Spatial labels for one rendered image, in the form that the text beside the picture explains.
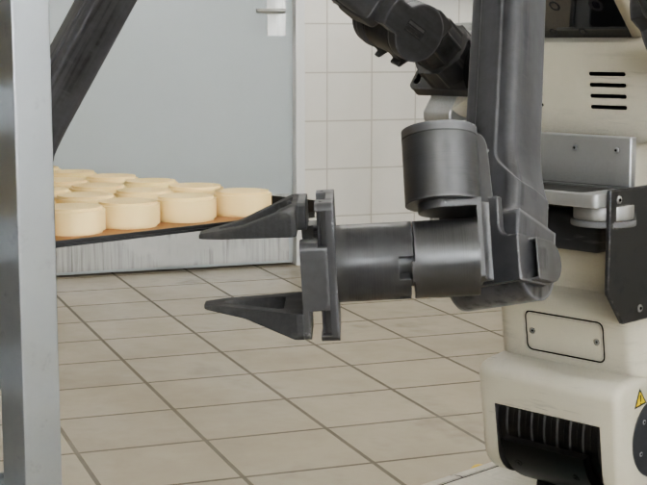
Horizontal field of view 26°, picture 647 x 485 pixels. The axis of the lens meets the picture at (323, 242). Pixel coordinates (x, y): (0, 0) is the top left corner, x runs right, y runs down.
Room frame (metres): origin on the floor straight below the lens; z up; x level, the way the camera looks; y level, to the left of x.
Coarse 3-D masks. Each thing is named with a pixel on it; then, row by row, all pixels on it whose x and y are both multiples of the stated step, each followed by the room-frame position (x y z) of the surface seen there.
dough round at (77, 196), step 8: (64, 192) 1.15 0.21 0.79; (72, 192) 1.15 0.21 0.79; (80, 192) 1.15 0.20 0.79; (88, 192) 1.15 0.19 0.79; (96, 192) 1.15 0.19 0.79; (104, 192) 1.15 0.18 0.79; (56, 200) 1.13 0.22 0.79; (64, 200) 1.12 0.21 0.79; (72, 200) 1.12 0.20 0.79; (80, 200) 1.11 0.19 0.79; (88, 200) 1.12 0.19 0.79; (96, 200) 1.12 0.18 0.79
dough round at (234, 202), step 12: (216, 192) 1.16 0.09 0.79; (228, 192) 1.15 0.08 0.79; (240, 192) 1.15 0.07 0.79; (252, 192) 1.15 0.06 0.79; (264, 192) 1.16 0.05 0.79; (228, 204) 1.15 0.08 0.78; (240, 204) 1.15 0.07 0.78; (252, 204) 1.15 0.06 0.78; (264, 204) 1.16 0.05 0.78; (228, 216) 1.15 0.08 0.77; (240, 216) 1.15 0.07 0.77
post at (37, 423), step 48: (0, 0) 0.94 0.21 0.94; (48, 0) 0.95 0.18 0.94; (0, 48) 0.94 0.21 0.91; (48, 48) 0.95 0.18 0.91; (0, 96) 0.94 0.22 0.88; (48, 96) 0.94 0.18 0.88; (0, 144) 0.94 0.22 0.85; (48, 144) 0.94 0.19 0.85; (0, 192) 0.94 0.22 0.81; (48, 192) 0.94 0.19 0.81; (0, 240) 0.94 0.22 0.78; (48, 240) 0.94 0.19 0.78; (0, 288) 0.94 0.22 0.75; (48, 288) 0.94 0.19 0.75; (0, 336) 0.95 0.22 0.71; (48, 336) 0.94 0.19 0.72; (48, 384) 0.94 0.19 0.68; (48, 432) 0.94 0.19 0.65; (48, 480) 0.94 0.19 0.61
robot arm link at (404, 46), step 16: (336, 0) 1.78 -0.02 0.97; (352, 0) 1.78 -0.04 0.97; (368, 0) 1.79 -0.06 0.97; (384, 0) 1.80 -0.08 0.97; (400, 0) 1.78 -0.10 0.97; (352, 16) 1.82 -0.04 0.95; (368, 16) 1.79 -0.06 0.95; (384, 16) 1.78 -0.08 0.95; (400, 16) 1.79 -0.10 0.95; (416, 16) 1.80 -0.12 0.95; (432, 16) 1.82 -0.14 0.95; (400, 32) 1.80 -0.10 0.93; (416, 32) 1.81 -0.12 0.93; (432, 32) 1.82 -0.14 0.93; (400, 48) 1.80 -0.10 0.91; (416, 48) 1.82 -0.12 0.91; (432, 48) 1.83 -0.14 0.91
